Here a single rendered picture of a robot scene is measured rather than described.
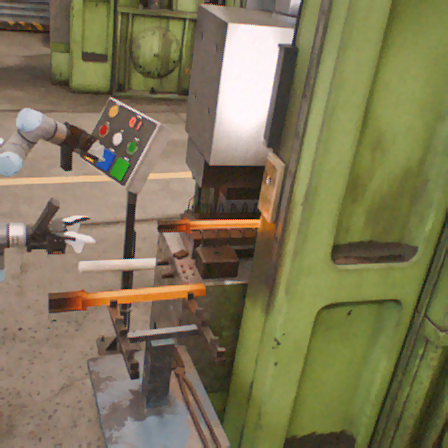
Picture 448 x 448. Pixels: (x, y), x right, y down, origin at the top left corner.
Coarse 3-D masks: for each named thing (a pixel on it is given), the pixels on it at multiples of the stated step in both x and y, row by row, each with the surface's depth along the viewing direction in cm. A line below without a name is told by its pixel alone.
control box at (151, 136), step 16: (128, 112) 231; (96, 128) 240; (112, 128) 234; (128, 128) 228; (144, 128) 223; (160, 128) 220; (112, 144) 231; (128, 144) 226; (144, 144) 221; (160, 144) 223; (128, 160) 224; (144, 160) 221; (112, 176) 226; (128, 176) 221; (144, 176) 225
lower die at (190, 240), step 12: (180, 216) 203; (192, 216) 203; (204, 216) 203; (216, 216) 204; (228, 216) 205; (240, 216) 206; (252, 216) 208; (192, 228) 192; (204, 228) 193; (216, 228) 194; (228, 228) 195; (240, 228) 197; (252, 228) 198; (192, 240) 189; (204, 240) 189; (240, 240) 193; (252, 240) 194; (192, 252) 190
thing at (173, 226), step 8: (160, 224) 189; (168, 224) 189; (176, 224) 190; (184, 224) 191; (192, 224) 192; (200, 224) 193; (208, 224) 194; (216, 224) 195; (224, 224) 196; (232, 224) 197; (240, 224) 197; (248, 224) 198; (256, 224) 199; (160, 232) 190; (168, 232) 191; (176, 232) 192
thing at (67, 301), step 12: (144, 288) 159; (156, 288) 160; (168, 288) 161; (180, 288) 161; (192, 288) 162; (204, 288) 163; (60, 300) 150; (72, 300) 151; (84, 300) 150; (96, 300) 152; (108, 300) 154; (120, 300) 155; (132, 300) 156; (144, 300) 158; (48, 312) 149
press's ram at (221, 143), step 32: (224, 32) 156; (256, 32) 156; (288, 32) 159; (192, 64) 185; (224, 64) 158; (256, 64) 161; (192, 96) 186; (224, 96) 162; (256, 96) 165; (192, 128) 187; (224, 128) 167; (256, 128) 170; (224, 160) 172; (256, 160) 175
